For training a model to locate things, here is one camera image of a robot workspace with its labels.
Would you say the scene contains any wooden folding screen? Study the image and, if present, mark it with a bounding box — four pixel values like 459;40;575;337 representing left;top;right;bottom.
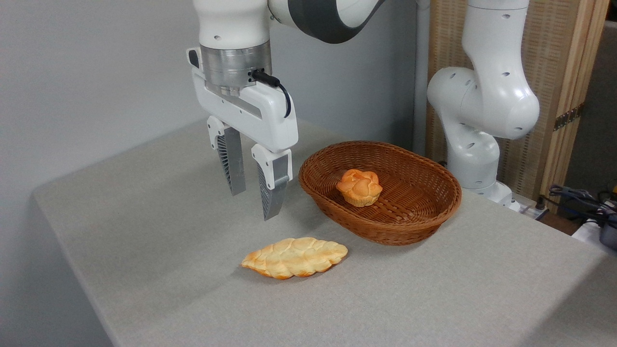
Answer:
426;0;611;213

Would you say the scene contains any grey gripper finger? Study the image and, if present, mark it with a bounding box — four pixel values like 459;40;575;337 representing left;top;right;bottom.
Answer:
207;115;247;196
251;143;293;222

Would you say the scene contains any black cable bundle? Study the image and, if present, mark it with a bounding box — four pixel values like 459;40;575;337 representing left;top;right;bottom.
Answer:
548;185;617;228

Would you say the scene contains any metal screen hinge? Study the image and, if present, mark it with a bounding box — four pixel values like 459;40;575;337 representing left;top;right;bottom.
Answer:
553;103;585;132

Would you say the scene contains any long braided bread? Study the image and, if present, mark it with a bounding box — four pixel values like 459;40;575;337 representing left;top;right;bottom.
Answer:
241;237;349;280

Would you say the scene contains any grey fabric tablecloth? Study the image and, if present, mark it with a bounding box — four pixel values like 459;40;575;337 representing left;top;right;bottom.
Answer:
31;117;617;347

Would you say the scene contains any round flower-shaped bread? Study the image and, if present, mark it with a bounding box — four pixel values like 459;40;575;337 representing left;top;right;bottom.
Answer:
336;169;383;208

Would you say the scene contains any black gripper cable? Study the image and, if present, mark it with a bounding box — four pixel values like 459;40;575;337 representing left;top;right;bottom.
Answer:
251;69;293;119

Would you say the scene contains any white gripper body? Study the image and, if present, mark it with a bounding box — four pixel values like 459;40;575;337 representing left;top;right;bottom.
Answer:
187;47;299;154

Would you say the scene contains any brown wicker basket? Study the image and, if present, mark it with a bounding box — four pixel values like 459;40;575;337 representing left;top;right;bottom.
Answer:
298;141;462;246

